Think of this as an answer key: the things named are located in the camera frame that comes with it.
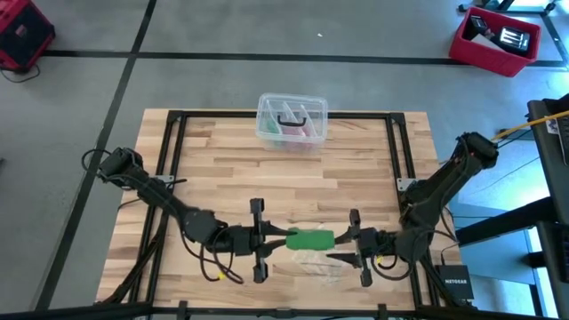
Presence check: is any red plastic bin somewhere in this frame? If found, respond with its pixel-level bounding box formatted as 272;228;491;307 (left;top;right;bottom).
447;5;542;78

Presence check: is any black cable loop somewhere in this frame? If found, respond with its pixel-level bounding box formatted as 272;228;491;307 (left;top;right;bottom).
81;148;115;173

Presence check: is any clear plastic storage box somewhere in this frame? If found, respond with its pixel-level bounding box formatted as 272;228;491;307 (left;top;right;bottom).
254;92;330;153

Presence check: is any black device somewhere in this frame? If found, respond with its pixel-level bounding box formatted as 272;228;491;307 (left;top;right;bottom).
497;25;533;57
464;13;493;39

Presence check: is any black aluminium rig frame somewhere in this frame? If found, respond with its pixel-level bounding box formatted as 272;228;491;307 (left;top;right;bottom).
0;108;569;320

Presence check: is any black Netgear network switch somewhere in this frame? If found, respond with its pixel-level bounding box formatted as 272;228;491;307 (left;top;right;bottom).
434;263;476;301

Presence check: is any red and black generator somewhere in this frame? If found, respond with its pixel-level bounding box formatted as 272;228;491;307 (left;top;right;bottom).
0;0;57;75

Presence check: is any clear plastic zip bag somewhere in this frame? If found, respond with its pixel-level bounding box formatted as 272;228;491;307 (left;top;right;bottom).
299;248;347;284

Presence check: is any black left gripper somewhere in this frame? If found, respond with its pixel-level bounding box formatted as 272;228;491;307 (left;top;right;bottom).
217;197;299;285

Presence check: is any black desk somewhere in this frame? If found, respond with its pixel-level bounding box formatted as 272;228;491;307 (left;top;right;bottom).
454;92;569;320

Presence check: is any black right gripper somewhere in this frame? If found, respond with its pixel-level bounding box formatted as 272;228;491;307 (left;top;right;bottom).
325;208;395;289

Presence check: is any green elastic bandage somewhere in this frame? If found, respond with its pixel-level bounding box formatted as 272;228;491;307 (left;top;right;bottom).
284;227;336;253

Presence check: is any yellow cable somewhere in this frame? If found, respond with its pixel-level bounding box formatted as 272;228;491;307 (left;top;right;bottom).
491;109;569;143

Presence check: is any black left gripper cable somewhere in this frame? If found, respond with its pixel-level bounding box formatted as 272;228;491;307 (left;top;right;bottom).
196;237;246;286

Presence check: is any black generator cable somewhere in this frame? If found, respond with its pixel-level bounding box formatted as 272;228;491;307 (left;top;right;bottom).
0;63;42;84

